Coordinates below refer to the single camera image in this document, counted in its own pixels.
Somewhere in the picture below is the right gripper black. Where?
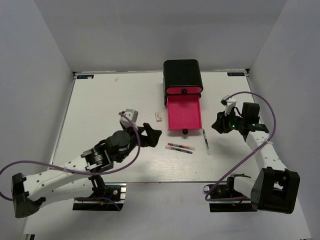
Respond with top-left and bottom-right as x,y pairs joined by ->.
211,107 -> 245,134

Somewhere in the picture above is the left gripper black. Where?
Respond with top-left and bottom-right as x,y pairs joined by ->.
116,123 -> 162,163

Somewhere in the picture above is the purple pen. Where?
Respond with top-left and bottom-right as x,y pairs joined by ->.
165,145 -> 193,155

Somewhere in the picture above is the green pen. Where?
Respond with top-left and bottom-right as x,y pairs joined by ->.
202,129 -> 211,155

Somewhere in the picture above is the red pen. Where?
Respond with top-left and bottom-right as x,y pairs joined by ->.
167,142 -> 196,151

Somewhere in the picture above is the pink drawer with black knob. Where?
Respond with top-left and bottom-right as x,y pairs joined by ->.
164,86 -> 203,95

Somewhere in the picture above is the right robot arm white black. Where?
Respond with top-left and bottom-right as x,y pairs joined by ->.
207,99 -> 300,214

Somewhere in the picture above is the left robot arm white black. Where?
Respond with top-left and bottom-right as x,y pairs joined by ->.
11,123 -> 162,219

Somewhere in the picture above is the white staples box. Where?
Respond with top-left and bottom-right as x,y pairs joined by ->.
154,111 -> 163,123

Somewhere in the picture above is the right corner logo sticker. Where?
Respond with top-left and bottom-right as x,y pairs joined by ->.
227,72 -> 246,77

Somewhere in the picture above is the corner logo sticker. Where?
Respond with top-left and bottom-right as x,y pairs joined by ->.
227,72 -> 246,77
76,74 -> 94,80

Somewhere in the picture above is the black drawer cabinet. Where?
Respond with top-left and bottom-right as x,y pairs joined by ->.
162,59 -> 204,106

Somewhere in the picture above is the left corner logo sticker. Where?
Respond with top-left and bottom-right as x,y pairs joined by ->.
76,74 -> 94,80

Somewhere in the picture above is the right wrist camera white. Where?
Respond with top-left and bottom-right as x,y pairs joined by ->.
220,95 -> 237,116

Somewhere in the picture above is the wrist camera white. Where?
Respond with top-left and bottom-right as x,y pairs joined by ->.
220,95 -> 237,116
119,109 -> 139,128

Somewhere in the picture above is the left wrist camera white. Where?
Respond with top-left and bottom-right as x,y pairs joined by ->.
119,109 -> 139,128

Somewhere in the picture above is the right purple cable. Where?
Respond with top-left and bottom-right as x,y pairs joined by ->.
204,91 -> 277,203

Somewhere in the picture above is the purple cable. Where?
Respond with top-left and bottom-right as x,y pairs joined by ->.
0,112 -> 141,211
204,91 -> 277,203

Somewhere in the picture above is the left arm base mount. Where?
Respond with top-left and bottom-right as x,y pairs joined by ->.
72,183 -> 127,212

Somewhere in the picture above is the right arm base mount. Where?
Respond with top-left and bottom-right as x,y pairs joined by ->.
208,182 -> 256,213

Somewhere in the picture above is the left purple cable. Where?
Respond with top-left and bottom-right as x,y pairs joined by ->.
0,112 -> 141,211

